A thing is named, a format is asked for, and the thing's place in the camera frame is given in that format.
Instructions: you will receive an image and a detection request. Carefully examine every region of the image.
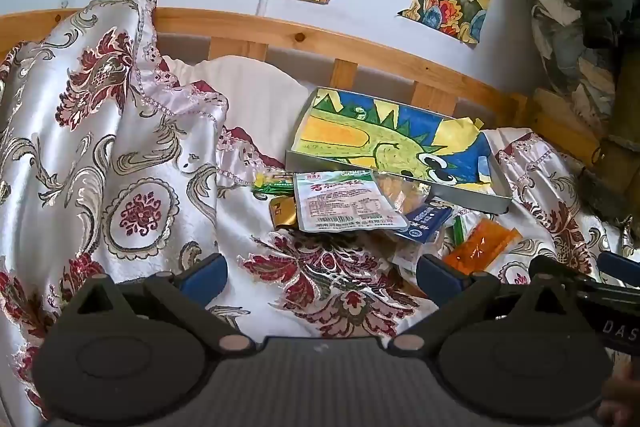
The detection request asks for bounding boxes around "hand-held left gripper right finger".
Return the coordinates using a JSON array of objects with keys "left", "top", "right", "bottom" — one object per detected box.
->
[{"left": 387, "top": 253, "right": 578, "bottom": 356}]

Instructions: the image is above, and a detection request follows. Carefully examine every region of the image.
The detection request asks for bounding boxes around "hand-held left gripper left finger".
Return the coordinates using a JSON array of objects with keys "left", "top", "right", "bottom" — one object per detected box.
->
[{"left": 65, "top": 252, "right": 257, "bottom": 356}]

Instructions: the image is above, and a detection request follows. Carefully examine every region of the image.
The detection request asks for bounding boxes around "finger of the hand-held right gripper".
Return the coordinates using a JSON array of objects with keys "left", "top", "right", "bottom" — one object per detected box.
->
[
  {"left": 597, "top": 251, "right": 640, "bottom": 280},
  {"left": 529, "top": 255, "right": 640, "bottom": 303}
]

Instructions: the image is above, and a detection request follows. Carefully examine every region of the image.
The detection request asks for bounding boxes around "clear brown snack packet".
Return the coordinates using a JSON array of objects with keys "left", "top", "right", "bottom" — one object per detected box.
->
[{"left": 387, "top": 239, "right": 443, "bottom": 280}]

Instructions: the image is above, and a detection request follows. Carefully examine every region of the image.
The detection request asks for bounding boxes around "orange snack packet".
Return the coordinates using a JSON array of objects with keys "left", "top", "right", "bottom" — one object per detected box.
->
[{"left": 442, "top": 218, "right": 522, "bottom": 277}]

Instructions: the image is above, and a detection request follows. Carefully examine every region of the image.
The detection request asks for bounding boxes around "blue snack packet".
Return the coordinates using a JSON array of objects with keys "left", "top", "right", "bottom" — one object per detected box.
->
[{"left": 394, "top": 201, "right": 453, "bottom": 244}]

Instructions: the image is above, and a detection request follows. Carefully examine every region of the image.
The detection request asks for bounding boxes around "grey metal tray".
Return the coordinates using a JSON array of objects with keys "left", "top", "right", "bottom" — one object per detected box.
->
[{"left": 285, "top": 87, "right": 513, "bottom": 214}]

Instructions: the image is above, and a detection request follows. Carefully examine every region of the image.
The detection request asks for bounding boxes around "clear cracker packet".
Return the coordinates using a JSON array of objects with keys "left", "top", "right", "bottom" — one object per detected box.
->
[{"left": 374, "top": 173, "right": 432, "bottom": 214}]

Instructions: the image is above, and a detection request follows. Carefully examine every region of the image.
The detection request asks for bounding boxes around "yellow biscuit packet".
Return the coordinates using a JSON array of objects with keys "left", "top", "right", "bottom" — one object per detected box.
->
[{"left": 251, "top": 173, "right": 297, "bottom": 200}]

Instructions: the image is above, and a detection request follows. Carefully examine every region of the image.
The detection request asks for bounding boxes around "white green snack packet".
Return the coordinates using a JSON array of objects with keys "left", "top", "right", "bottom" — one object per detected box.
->
[{"left": 292, "top": 170, "right": 410, "bottom": 234}]

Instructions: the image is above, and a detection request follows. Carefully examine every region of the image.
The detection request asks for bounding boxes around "person's right hand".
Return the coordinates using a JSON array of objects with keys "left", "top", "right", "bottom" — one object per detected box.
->
[{"left": 600, "top": 359, "right": 640, "bottom": 427}]

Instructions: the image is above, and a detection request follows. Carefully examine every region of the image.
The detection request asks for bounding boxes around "gold snack packet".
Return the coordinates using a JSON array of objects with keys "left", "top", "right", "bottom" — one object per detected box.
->
[{"left": 269, "top": 197, "right": 299, "bottom": 229}]

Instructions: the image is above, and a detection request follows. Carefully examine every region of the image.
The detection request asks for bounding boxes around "printed satin blanket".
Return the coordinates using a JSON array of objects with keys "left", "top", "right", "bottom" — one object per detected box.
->
[{"left": 0, "top": 0, "right": 640, "bottom": 427}]

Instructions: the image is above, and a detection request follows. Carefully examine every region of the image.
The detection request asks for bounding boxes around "dinosaur crayon drawing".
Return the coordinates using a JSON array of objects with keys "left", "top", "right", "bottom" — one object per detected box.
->
[{"left": 292, "top": 89, "right": 496, "bottom": 185}]

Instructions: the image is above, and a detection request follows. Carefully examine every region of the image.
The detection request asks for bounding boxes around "wooden bed headboard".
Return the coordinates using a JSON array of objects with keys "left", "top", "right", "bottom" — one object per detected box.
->
[{"left": 0, "top": 7, "right": 640, "bottom": 208}]

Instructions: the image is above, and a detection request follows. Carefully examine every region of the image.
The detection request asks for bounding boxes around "pile of clothes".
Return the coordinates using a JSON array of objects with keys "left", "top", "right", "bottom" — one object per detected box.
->
[{"left": 520, "top": 0, "right": 640, "bottom": 148}]

